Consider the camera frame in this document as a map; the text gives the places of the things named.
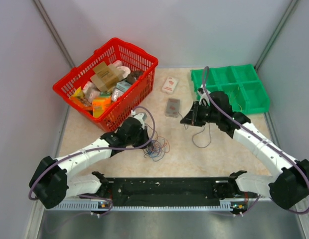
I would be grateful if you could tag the green compartment tray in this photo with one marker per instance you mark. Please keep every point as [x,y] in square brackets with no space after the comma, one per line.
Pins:
[244,88]

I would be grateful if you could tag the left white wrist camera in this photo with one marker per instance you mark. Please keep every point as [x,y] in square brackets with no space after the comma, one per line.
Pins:
[141,117]

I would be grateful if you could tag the pink wrapped pack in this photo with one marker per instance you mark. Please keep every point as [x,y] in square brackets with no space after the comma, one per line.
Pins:
[90,91]

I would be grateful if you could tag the dark brown round item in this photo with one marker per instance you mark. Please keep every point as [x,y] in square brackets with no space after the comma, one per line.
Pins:
[133,76]

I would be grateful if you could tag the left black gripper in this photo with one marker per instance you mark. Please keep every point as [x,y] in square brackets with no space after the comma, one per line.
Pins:
[145,138]

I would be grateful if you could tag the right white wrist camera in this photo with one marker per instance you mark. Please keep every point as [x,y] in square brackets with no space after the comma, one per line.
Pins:
[201,93]

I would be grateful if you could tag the white slotted cable duct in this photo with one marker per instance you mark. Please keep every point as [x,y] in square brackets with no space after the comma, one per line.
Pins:
[83,205]

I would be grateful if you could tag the red plastic basket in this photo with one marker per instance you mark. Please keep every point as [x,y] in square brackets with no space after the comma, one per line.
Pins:
[131,56]

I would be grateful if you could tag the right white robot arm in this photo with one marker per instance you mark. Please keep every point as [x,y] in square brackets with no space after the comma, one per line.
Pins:
[288,183]

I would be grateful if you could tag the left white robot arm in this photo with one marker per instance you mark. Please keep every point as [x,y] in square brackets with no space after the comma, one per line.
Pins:
[55,179]

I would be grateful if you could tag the white pink pouch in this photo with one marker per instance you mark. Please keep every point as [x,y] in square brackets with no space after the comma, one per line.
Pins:
[124,69]

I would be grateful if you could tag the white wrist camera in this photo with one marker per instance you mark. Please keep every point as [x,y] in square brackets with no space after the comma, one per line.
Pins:
[201,93]
[141,117]

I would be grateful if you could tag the white red card box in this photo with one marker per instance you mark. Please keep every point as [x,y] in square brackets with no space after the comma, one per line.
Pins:
[169,85]

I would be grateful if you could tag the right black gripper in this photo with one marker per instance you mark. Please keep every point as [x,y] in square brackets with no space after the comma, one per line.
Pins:
[192,117]

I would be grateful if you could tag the orange snack box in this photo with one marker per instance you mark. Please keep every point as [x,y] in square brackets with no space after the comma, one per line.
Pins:
[99,105]

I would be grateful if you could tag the teal small box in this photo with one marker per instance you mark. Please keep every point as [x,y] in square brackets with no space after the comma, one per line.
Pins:
[123,86]

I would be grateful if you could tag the yellow snack packet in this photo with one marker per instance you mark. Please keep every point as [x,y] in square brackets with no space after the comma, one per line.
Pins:
[78,98]

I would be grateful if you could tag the brown cardboard box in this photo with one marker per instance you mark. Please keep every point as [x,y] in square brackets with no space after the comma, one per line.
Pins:
[106,76]

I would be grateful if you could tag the clear plastic card case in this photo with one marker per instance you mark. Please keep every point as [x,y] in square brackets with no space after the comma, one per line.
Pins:
[172,108]

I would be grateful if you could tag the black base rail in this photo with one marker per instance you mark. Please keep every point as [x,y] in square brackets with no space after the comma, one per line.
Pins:
[170,192]

